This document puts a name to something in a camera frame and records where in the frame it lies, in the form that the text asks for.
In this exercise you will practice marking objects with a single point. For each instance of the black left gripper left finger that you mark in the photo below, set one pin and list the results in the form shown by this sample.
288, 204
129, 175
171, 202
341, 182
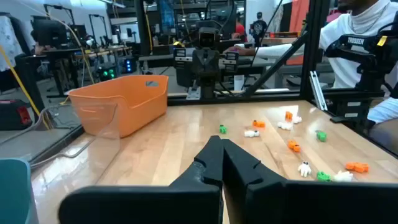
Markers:
140, 205

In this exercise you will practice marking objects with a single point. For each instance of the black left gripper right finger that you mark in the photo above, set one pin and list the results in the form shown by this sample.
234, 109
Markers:
311, 205

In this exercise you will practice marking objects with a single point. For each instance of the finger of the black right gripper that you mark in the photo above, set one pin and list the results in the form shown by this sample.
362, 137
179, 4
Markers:
199, 63
214, 63

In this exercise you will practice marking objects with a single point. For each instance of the orange skeleton toy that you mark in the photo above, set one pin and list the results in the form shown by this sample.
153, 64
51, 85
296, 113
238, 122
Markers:
293, 145
258, 124
357, 167
288, 115

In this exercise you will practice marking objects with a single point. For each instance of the green skeleton toy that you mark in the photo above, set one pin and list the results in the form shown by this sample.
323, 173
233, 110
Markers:
223, 129
321, 136
323, 176

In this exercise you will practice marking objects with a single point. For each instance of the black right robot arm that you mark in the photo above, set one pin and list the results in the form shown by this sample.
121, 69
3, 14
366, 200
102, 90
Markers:
207, 90

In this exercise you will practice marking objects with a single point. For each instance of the person's hand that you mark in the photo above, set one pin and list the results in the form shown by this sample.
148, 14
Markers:
236, 50

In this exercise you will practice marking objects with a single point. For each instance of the white paper card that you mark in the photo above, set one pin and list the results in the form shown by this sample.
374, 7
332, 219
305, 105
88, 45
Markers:
239, 82

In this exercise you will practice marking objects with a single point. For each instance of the person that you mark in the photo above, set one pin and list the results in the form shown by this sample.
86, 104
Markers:
348, 37
240, 29
259, 28

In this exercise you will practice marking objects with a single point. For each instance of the orange plastic bin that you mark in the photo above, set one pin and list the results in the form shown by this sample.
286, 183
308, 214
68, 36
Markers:
133, 102

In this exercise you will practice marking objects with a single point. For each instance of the clear plastic bin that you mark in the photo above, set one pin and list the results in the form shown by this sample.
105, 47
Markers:
102, 149

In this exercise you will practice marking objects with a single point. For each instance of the black computer green lights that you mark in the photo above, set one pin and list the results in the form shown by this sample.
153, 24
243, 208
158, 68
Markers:
107, 73

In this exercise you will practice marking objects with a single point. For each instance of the teal plastic bin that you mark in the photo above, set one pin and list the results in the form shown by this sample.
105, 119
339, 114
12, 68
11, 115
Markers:
14, 193

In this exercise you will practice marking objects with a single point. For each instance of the black monitor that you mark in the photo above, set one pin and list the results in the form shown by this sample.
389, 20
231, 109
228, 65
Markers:
49, 32

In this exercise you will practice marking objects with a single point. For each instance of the black red power box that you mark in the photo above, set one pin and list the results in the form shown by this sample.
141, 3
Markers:
12, 115

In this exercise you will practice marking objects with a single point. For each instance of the white patterned cloth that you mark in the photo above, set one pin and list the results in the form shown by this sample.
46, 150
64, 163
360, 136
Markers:
7, 40

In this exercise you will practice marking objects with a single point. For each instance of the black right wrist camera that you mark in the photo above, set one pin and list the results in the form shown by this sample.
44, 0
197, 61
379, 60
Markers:
208, 39

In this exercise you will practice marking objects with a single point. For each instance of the silver aluminium bracket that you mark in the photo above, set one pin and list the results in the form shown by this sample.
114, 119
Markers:
317, 91

